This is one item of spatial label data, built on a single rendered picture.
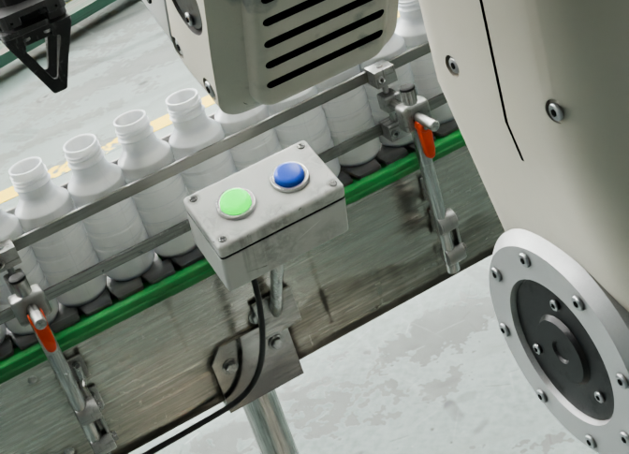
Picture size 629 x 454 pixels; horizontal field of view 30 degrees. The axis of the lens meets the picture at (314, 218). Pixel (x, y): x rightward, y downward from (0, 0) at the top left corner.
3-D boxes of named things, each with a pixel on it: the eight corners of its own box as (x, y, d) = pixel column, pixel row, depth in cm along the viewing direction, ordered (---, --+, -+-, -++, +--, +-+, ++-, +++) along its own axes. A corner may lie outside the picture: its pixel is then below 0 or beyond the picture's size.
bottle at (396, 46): (436, 132, 138) (405, 4, 130) (395, 154, 136) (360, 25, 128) (409, 118, 143) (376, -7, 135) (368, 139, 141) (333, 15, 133)
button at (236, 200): (242, 191, 115) (241, 182, 114) (257, 210, 113) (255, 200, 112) (215, 204, 114) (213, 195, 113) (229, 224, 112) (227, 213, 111)
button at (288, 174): (295, 165, 117) (294, 155, 116) (311, 183, 115) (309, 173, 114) (269, 178, 116) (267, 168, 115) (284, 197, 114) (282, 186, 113)
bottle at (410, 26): (438, 131, 138) (407, 3, 130) (406, 120, 143) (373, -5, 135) (475, 108, 141) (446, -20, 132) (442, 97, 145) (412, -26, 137)
